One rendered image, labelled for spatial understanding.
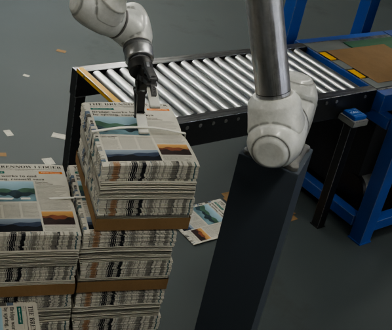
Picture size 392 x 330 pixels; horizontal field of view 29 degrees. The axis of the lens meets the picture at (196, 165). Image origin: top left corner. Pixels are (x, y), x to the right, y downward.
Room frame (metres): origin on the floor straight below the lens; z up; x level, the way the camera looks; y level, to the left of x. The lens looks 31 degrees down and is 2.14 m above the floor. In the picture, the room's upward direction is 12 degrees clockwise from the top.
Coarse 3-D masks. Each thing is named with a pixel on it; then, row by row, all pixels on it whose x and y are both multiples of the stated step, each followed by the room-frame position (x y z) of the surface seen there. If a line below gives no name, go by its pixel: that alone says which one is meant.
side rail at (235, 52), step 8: (248, 48) 3.49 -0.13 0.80; (288, 48) 3.62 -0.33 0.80; (304, 48) 3.69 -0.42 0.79; (176, 56) 3.20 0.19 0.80; (184, 56) 3.22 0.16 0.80; (192, 56) 3.24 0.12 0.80; (200, 56) 3.26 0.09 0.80; (208, 56) 3.28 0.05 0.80; (216, 56) 3.31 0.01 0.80; (224, 56) 3.34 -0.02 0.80; (232, 56) 3.37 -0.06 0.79; (104, 64) 2.94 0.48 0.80; (112, 64) 2.96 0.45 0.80; (120, 64) 2.98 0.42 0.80; (72, 72) 2.84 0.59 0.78; (88, 72) 2.85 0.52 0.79; (104, 72) 2.90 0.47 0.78; (72, 80) 2.84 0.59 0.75; (80, 80) 2.82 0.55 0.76; (72, 88) 2.83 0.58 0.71; (80, 88) 2.83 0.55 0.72; (88, 88) 2.85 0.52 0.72; (80, 96) 2.83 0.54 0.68
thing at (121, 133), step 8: (96, 128) 1.92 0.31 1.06; (128, 128) 1.96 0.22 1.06; (136, 128) 1.97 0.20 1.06; (168, 128) 2.02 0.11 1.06; (176, 128) 2.03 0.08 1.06; (96, 136) 1.87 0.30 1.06; (104, 136) 1.88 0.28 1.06; (112, 136) 1.89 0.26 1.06; (120, 136) 1.90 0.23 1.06; (128, 136) 1.92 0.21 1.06; (136, 136) 1.93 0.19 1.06; (144, 136) 1.94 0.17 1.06; (152, 136) 1.95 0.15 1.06; (160, 136) 1.96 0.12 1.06; (168, 136) 1.97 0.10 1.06; (176, 136) 1.98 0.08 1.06; (88, 144) 1.91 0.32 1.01; (88, 160) 1.91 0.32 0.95; (88, 168) 1.90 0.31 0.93; (88, 176) 1.90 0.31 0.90; (88, 184) 1.88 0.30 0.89
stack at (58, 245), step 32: (0, 192) 1.82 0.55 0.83; (32, 192) 1.86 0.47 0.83; (64, 192) 1.90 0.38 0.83; (0, 224) 1.67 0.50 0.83; (32, 224) 1.70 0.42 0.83; (64, 224) 1.74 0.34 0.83; (0, 256) 1.62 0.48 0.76; (32, 256) 1.65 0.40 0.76; (64, 256) 1.68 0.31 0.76; (96, 256) 1.73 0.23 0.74; (128, 256) 1.77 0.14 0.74; (160, 256) 1.81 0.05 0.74; (64, 320) 1.71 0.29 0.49; (96, 320) 1.74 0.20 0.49; (128, 320) 1.78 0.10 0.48
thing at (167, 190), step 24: (96, 144) 1.83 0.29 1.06; (120, 144) 1.86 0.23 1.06; (144, 144) 1.89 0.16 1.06; (168, 144) 1.92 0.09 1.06; (96, 168) 1.78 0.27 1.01; (120, 168) 1.75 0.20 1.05; (144, 168) 1.78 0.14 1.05; (168, 168) 1.80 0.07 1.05; (192, 168) 1.83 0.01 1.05; (96, 192) 1.78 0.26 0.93; (120, 192) 1.74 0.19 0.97; (144, 192) 1.77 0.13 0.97; (168, 192) 1.80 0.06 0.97; (192, 192) 1.83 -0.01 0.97; (96, 216) 1.74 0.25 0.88; (120, 216) 1.76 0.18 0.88; (144, 216) 1.78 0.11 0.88; (168, 216) 1.81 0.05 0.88
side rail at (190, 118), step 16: (320, 96) 3.11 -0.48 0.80; (336, 96) 3.15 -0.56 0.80; (352, 96) 3.22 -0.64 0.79; (368, 96) 3.30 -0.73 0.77; (208, 112) 2.71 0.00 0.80; (224, 112) 2.74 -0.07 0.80; (240, 112) 2.77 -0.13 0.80; (320, 112) 3.09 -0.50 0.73; (336, 112) 3.17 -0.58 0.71; (192, 128) 2.61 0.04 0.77; (208, 128) 2.66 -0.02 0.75; (224, 128) 2.72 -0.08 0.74; (240, 128) 2.78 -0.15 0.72; (192, 144) 2.62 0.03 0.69
